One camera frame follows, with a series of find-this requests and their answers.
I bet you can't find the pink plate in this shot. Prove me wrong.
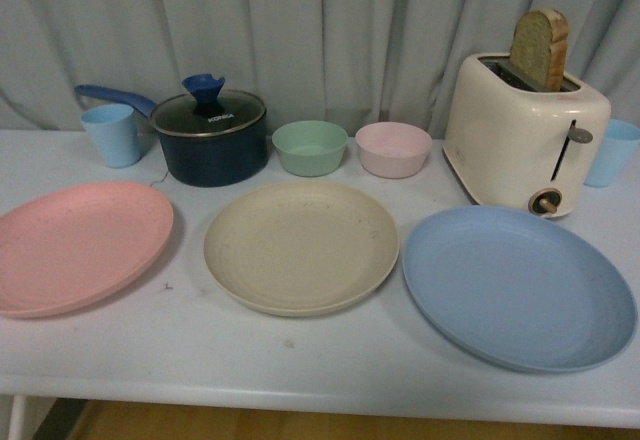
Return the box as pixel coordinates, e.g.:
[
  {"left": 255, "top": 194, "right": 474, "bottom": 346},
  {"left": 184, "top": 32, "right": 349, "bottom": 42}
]
[{"left": 1, "top": 181, "right": 174, "bottom": 318}]

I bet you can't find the beige plate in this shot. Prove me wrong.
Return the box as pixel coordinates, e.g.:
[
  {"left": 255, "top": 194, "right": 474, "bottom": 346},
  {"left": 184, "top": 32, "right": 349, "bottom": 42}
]
[{"left": 203, "top": 180, "right": 401, "bottom": 317}]

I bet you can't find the green bowl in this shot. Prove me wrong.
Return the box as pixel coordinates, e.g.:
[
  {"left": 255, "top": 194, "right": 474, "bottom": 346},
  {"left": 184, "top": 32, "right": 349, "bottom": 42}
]
[{"left": 271, "top": 120, "right": 348, "bottom": 177}]

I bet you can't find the pink bowl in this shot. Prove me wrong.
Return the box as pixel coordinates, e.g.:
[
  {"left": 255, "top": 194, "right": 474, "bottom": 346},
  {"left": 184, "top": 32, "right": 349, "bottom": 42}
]
[{"left": 355, "top": 122, "right": 433, "bottom": 179}]

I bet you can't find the dark blue saucepan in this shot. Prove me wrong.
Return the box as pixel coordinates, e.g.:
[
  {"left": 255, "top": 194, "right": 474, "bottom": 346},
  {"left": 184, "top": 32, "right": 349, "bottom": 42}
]
[{"left": 75, "top": 84, "right": 269, "bottom": 187}]

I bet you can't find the glass pot lid blue knob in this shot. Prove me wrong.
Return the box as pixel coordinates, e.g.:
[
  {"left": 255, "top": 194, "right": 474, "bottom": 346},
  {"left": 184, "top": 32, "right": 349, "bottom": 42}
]
[{"left": 150, "top": 74, "right": 266, "bottom": 138}]

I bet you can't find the bent metal staple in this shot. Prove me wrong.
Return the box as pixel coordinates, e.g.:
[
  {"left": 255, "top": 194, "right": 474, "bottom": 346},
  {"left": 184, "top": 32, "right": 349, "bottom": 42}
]
[{"left": 149, "top": 171, "right": 169, "bottom": 188}]

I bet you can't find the grey curtain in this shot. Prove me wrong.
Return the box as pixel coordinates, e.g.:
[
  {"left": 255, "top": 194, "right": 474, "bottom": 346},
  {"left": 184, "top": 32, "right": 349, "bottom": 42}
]
[{"left": 1, "top": 0, "right": 639, "bottom": 137}]

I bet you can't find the cream toaster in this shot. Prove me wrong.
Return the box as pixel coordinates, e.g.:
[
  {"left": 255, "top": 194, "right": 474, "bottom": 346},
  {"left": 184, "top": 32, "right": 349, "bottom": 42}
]
[{"left": 443, "top": 54, "right": 611, "bottom": 218}]

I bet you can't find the blue plate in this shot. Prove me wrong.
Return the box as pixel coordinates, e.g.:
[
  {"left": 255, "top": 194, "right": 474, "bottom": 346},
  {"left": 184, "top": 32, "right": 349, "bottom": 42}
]
[{"left": 402, "top": 206, "right": 638, "bottom": 373}]

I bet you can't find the light blue cup left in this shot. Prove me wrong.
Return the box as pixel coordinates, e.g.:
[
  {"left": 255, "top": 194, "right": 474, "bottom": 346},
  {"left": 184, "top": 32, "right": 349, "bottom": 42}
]
[{"left": 80, "top": 104, "right": 141, "bottom": 169}]

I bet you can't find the light blue cup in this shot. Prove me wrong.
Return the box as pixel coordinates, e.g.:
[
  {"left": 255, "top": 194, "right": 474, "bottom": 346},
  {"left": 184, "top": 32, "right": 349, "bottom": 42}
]
[
  {"left": 584, "top": 119, "right": 639, "bottom": 188},
  {"left": 80, "top": 104, "right": 141, "bottom": 169}
]

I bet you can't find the bread slice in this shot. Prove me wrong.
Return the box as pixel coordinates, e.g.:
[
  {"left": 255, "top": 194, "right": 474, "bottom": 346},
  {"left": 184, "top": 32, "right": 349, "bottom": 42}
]
[{"left": 509, "top": 9, "right": 569, "bottom": 92}]

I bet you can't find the light blue cup right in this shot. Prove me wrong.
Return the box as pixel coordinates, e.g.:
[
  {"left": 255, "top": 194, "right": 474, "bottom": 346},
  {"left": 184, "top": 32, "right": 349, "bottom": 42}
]
[{"left": 584, "top": 119, "right": 639, "bottom": 188}]

